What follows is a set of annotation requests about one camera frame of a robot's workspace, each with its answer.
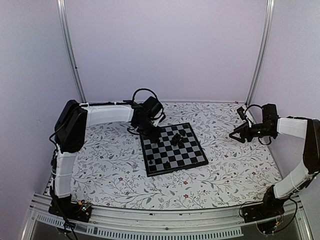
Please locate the front aluminium rail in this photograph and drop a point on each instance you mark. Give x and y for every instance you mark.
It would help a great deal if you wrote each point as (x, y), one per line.
(223, 223)

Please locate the floral patterned table mat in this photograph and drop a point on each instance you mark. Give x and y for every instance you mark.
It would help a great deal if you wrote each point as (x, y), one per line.
(109, 170)

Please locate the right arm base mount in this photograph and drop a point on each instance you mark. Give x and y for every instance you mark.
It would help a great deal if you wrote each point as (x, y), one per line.
(256, 212)

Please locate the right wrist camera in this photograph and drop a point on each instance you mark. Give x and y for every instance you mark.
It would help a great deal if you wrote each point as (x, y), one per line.
(242, 114)

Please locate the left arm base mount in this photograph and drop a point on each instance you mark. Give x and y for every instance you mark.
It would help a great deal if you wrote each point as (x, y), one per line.
(71, 210)

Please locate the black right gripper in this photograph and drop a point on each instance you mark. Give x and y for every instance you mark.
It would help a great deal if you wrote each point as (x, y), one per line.
(241, 130)

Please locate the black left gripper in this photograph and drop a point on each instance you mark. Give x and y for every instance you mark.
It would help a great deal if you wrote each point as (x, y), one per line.
(154, 137)

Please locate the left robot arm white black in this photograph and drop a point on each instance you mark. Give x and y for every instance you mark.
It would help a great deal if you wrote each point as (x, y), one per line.
(70, 131)

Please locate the black silver chess board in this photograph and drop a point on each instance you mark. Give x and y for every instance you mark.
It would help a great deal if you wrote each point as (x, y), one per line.
(181, 158)

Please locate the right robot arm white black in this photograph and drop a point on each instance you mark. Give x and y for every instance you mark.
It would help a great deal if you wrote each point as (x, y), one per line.
(304, 136)

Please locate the aluminium frame post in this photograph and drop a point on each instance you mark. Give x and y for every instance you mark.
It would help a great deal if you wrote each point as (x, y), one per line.
(62, 13)
(270, 5)

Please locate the right aluminium frame post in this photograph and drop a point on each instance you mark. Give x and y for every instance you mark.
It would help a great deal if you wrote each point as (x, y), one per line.
(270, 5)

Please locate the left aluminium frame post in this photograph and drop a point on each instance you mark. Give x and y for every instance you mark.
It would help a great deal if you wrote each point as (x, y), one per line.
(62, 13)

